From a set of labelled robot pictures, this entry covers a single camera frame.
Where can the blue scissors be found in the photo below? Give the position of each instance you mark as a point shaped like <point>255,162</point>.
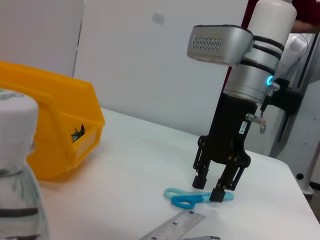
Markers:
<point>183,201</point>

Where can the white machine stand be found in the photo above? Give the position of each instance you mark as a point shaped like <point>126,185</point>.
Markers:
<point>297,125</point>

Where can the clear plastic ruler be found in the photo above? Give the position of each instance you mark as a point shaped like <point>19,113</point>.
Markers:
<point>175,223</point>

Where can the yellow plastic bin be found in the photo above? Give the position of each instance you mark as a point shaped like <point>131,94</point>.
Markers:
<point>60,130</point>

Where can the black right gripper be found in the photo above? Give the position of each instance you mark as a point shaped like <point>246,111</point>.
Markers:
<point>230,135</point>

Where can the green plastic wrapper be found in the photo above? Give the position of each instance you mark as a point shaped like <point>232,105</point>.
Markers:
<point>78,133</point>

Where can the grey ballpoint pen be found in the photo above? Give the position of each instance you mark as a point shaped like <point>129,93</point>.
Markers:
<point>205,238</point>

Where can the black stand bracket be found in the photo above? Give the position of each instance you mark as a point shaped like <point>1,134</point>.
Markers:
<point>287,98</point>

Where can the clear green-label water bottle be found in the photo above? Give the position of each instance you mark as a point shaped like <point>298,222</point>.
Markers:
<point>17,175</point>

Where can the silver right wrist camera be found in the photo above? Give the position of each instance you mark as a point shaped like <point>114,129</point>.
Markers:
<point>217,45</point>

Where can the silver right gripper connector stub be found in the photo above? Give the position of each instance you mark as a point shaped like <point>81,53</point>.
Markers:
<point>253,118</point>

